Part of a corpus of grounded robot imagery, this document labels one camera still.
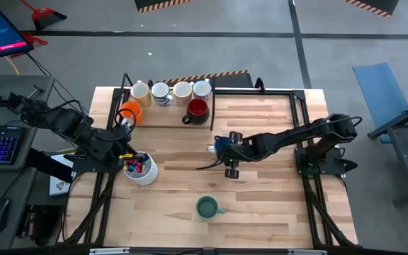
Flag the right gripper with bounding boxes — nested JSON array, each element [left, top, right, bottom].
[[223, 130, 260, 180]]

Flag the blue mug white handle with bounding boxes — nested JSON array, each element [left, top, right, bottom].
[[206, 135, 232, 154]]

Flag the orange and white mug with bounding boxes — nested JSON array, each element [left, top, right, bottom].
[[120, 101, 144, 126]]

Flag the yellow dotted white mug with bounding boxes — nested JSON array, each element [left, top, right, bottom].
[[130, 80, 152, 108]]

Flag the blue striped white mug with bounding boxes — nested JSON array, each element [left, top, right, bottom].
[[150, 81, 174, 107]]

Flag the mint green faceted mug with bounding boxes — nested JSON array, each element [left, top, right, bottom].
[[195, 195, 226, 220]]

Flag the red lattice mug blue rim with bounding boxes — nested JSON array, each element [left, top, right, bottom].
[[192, 79, 213, 103]]

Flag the red floral mug yellow rim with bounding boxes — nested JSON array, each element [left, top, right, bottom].
[[172, 80, 194, 107]]

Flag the white textured pen holder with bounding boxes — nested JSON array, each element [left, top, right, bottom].
[[123, 151, 159, 186]]

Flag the wooden shelf riser black legs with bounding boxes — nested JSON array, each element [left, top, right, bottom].
[[120, 72, 222, 131]]

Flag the white printed box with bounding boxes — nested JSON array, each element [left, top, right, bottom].
[[49, 154, 74, 197]]

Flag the black armrest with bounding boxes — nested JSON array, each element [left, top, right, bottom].
[[25, 147, 74, 183]]

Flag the grey metal rod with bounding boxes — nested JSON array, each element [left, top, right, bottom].
[[25, 84, 45, 102]]

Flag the grey desk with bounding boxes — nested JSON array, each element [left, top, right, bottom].
[[0, 74, 56, 251]]

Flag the red black broom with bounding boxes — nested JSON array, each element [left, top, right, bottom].
[[19, 0, 68, 31]]

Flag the blue floor mat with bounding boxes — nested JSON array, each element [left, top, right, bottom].
[[352, 62, 408, 145]]

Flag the black metal table frame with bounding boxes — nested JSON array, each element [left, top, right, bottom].
[[60, 72, 359, 249]]

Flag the black machine with cables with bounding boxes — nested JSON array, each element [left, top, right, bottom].
[[15, 203, 65, 247]]

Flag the yellow cable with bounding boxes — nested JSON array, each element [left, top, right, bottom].
[[4, 55, 21, 76]]

